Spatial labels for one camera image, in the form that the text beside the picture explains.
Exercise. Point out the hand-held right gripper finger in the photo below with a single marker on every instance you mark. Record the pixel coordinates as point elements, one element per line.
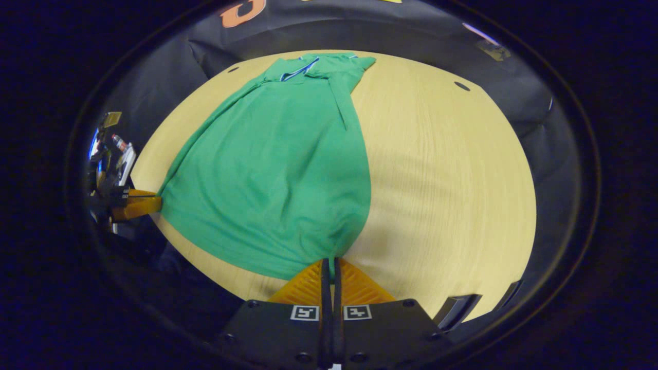
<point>337,308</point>
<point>325,308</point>

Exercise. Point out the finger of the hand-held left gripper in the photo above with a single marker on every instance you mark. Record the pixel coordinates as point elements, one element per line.
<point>141,193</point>
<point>136,208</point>

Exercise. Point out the clear bottle with red label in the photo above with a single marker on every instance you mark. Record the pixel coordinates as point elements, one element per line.
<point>119,142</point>

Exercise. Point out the white side desk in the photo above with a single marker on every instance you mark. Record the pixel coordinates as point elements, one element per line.
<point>127,164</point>

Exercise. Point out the computer monitor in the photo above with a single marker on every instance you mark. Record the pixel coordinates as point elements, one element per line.
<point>93,144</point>

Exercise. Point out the green T-shirt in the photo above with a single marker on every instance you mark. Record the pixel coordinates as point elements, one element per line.
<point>277,174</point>

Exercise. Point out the black backdrop cloth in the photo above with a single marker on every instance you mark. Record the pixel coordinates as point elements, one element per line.
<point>334,36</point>

